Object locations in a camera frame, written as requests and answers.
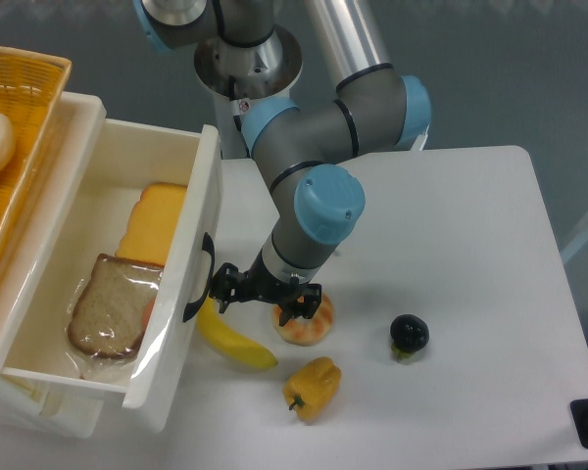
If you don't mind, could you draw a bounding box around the orange woven basket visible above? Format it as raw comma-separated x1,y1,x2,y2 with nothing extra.
0,46,72,258

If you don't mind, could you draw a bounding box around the white top drawer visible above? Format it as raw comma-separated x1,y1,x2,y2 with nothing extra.
0,119,221,438

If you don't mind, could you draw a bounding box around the yellow cake slice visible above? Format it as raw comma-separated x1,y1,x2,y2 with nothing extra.
115,183,186,266

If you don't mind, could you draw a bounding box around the yellow bell pepper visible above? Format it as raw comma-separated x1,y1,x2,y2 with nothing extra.
282,356,342,422

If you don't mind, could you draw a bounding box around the yellow banana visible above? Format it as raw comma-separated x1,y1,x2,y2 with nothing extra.
196,300,278,370

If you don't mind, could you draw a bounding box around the dark purple eggplant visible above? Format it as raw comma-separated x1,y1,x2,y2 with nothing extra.
390,314,429,361

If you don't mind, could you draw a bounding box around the orange glazed donut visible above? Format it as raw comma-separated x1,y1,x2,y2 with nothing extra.
271,294,334,347

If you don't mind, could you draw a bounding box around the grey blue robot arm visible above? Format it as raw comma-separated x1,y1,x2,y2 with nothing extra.
133,1,431,323

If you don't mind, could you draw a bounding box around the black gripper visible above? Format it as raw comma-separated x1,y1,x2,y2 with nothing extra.
209,262,322,327

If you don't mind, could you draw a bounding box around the brown bread slice in wrap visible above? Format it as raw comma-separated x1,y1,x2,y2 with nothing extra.
67,254,164,360

